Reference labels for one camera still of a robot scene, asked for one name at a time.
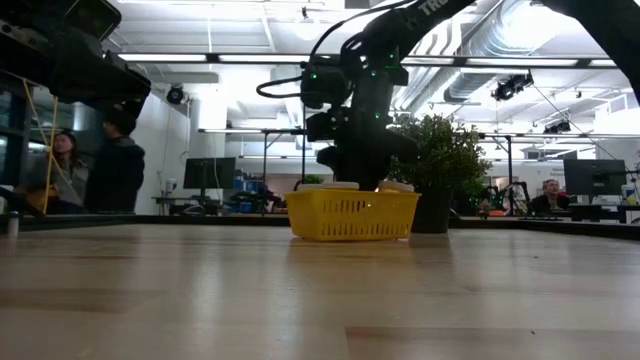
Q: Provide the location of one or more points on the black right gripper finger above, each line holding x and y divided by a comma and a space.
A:
369, 179

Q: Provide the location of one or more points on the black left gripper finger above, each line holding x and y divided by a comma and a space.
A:
110, 85

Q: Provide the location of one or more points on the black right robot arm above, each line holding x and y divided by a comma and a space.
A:
380, 50

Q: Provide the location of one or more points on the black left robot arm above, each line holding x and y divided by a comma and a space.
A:
30, 10

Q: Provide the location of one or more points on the yellow plastic basket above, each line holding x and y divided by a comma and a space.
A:
350, 215

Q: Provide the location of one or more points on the long ceiling light bar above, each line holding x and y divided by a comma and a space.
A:
520, 62
602, 63
430, 61
265, 58
165, 57

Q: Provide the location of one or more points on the black ceiling spotlight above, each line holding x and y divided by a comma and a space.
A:
510, 87
557, 127
175, 94

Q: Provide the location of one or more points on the black tripod stand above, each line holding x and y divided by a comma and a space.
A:
303, 165

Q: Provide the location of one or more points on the potted green plant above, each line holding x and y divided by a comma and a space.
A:
445, 150

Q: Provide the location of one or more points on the person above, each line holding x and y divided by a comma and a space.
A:
62, 170
117, 170
550, 197

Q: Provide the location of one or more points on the white jug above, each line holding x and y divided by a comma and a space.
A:
170, 187

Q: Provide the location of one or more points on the dark office desk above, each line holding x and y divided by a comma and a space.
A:
175, 200

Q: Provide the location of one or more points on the black computer monitor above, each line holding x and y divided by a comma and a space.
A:
595, 177
210, 172

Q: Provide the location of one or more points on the yellow white wipes tub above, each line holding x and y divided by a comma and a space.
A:
629, 194

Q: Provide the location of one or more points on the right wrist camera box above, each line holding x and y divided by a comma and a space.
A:
325, 126

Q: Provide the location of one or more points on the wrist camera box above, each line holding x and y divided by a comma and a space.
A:
95, 17
325, 126

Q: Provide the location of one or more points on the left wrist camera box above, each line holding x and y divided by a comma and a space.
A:
95, 17

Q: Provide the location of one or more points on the black metal frame stand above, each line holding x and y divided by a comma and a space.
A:
509, 160
280, 132

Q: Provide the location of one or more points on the black aluminium table frame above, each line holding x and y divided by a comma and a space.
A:
200, 220

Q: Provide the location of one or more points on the small white post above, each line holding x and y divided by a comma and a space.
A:
12, 227

